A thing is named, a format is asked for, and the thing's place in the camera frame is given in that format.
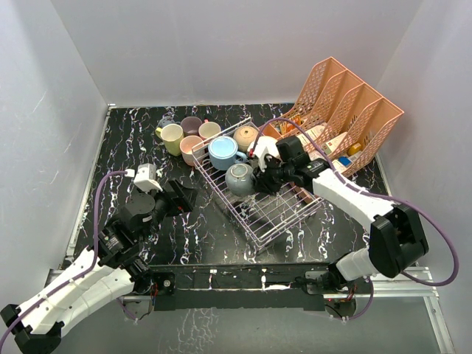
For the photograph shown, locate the purple mug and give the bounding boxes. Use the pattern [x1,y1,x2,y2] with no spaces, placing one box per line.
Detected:
[181,117,203,137]

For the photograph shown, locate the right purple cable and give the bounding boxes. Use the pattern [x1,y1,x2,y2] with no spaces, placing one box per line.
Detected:
[254,118,460,322]

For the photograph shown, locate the pink mug white inside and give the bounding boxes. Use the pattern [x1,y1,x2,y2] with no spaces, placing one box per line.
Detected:
[198,122,221,140]

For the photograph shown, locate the peach desk organizer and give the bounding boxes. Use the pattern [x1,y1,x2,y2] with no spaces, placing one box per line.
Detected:
[282,57,404,177]

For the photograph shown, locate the beige round mug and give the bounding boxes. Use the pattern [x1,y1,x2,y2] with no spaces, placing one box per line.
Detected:
[233,125,259,153]

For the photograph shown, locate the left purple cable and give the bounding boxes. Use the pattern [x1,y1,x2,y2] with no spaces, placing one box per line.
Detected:
[0,170,128,347]

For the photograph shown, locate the small grey-blue cup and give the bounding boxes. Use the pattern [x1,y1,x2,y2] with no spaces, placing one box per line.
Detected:
[158,117,174,128]

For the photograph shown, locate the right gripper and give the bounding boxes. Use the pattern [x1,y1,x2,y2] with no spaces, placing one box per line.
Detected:
[253,156,294,195]

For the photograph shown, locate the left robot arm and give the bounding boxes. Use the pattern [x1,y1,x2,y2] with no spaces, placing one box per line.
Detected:
[1,179,198,353]

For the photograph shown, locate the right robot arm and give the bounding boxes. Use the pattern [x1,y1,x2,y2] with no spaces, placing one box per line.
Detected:
[250,136,428,293]

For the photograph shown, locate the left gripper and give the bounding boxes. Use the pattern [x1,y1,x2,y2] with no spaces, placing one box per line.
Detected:
[139,178,199,242]

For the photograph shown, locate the light blue mug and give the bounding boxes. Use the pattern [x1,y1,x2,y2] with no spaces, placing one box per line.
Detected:
[208,136,248,171]

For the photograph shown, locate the purple cable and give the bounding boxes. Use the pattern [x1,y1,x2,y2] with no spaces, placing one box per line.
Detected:
[254,118,460,322]
[0,170,128,347]

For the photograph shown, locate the grey mug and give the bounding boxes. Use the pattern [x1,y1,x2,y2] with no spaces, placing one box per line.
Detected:
[225,163,254,197]

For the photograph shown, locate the white wire dish rack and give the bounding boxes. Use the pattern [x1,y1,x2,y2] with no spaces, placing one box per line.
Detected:
[192,139,323,253]

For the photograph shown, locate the yellow-green mug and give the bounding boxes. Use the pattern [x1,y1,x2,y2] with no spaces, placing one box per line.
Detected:
[156,123,184,156]

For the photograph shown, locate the black front rail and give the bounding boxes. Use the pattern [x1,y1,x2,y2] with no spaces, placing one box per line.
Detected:
[121,261,373,313]

